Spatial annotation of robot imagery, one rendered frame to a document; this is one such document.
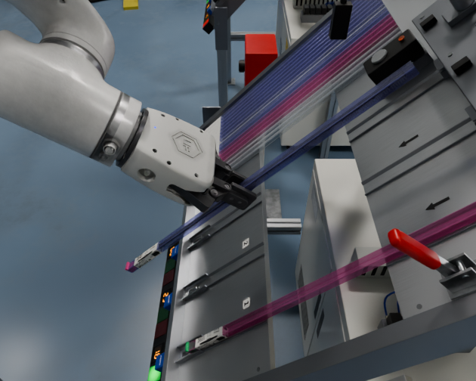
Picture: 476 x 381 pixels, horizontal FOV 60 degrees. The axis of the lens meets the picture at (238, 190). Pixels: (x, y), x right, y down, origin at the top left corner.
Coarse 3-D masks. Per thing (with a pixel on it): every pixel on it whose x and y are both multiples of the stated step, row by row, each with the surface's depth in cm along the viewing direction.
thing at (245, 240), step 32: (256, 160) 79; (256, 192) 73; (224, 224) 76; (256, 224) 68; (192, 256) 78; (224, 256) 70; (256, 256) 64; (192, 288) 73; (224, 288) 66; (256, 288) 60; (192, 320) 68; (224, 320) 62; (224, 352) 58; (256, 352) 54
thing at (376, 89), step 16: (384, 80) 43; (400, 80) 42; (368, 96) 44; (384, 96) 43; (352, 112) 45; (320, 128) 47; (336, 128) 46; (304, 144) 48; (272, 160) 51; (288, 160) 50; (256, 176) 52; (224, 208) 56; (192, 224) 58; (160, 240) 63; (176, 240) 61
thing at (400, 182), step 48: (384, 0) 74; (432, 0) 64; (336, 96) 70; (432, 96) 54; (384, 144) 56; (432, 144) 50; (384, 192) 51; (432, 192) 46; (384, 240) 48; (432, 288) 41
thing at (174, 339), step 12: (192, 216) 86; (180, 240) 80; (180, 252) 78; (180, 264) 76; (180, 276) 74; (180, 288) 73; (180, 300) 71; (180, 312) 70; (168, 324) 68; (180, 324) 69; (168, 336) 66; (180, 336) 67; (168, 348) 65; (168, 360) 63; (168, 372) 62
